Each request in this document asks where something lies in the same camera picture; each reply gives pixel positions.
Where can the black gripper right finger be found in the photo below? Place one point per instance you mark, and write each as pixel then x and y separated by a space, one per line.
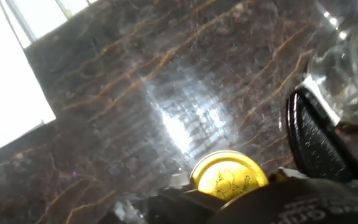
pixel 182 207

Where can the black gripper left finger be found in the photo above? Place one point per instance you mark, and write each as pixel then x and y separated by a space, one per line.
pixel 127 213

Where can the gold jar lid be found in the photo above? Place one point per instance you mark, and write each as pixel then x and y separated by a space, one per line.
pixel 228 174

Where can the small glass jar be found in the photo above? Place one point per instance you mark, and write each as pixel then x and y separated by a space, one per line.
pixel 346 62

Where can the dark marble pattern mat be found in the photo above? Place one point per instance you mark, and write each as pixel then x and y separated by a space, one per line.
pixel 135 93

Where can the black C-clamp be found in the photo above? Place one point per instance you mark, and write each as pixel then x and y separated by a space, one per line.
pixel 315 140

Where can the white paper sheet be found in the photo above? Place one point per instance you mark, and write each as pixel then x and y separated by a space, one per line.
pixel 8 93

